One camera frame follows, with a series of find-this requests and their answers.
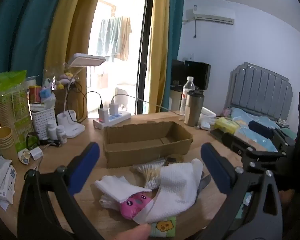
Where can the grey bed headboard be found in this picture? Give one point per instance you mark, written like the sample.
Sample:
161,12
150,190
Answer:
260,92

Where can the brown cardboard box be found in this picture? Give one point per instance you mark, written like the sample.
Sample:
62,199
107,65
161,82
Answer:
140,152

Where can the teal curtain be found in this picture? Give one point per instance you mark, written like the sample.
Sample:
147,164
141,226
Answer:
175,30
22,25

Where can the person's left hand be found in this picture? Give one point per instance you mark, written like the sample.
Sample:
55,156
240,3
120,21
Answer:
135,233

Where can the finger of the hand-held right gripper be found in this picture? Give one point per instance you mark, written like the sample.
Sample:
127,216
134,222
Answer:
261,128
231,141

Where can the steel tumbler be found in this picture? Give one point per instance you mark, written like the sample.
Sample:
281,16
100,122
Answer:
193,110

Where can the yellow curtain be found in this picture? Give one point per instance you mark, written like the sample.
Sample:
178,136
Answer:
161,42
67,30

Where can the hanging tan shirt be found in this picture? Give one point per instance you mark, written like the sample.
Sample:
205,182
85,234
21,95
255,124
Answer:
126,37

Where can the white power strip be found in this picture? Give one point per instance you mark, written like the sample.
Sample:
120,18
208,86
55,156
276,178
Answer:
117,118

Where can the pink plush toy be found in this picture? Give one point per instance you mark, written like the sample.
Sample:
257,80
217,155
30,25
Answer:
135,203

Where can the black monitor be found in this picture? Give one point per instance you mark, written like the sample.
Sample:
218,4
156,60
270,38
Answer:
195,72

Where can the bag of plush toys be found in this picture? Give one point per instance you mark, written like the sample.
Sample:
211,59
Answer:
63,77

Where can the red can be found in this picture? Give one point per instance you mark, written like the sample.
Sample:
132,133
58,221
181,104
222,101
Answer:
35,95

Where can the white desk lamp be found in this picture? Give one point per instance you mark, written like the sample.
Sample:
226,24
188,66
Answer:
87,60

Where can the yellow tissue pack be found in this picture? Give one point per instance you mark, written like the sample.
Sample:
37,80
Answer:
226,126

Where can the wet wipes pack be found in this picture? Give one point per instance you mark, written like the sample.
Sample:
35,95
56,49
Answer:
2,177

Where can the stack of paper cups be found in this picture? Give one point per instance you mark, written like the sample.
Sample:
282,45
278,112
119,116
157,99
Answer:
6,142

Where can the cotton swab pack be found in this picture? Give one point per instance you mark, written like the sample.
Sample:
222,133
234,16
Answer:
150,172

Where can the white pill bottle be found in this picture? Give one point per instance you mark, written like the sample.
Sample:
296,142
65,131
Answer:
51,131
61,135

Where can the hanging teal towel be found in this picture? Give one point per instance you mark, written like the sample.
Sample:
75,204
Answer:
108,37

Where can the white waffle cloth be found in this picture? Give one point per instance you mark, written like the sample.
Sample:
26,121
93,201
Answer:
177,187

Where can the white tissue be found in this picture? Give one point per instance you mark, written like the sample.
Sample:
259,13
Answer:
115,185

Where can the white plastic basket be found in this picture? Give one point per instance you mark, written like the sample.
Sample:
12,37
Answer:
42,123

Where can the clear water bottle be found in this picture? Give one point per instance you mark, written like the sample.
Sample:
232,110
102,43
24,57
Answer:
188,85

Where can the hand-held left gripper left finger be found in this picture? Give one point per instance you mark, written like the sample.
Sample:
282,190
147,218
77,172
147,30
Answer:
86,162

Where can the green paper cup pack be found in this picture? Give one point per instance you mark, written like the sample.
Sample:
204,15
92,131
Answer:
12,105

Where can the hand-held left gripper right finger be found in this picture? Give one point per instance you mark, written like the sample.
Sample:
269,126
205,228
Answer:
215,165

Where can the blue printed blanket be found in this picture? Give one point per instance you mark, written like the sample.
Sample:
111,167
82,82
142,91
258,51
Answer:
247,120

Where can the small white box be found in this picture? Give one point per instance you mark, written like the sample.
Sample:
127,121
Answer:
36,154

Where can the white small appliance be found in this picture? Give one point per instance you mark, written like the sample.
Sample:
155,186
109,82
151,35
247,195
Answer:
206,120

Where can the white air conditioner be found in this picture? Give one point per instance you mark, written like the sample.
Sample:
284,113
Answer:
210,15

